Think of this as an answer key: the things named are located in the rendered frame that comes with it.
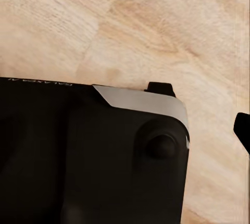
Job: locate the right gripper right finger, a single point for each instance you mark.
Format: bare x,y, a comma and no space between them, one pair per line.
242,129

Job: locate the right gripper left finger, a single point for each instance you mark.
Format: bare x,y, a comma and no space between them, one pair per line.
12,131

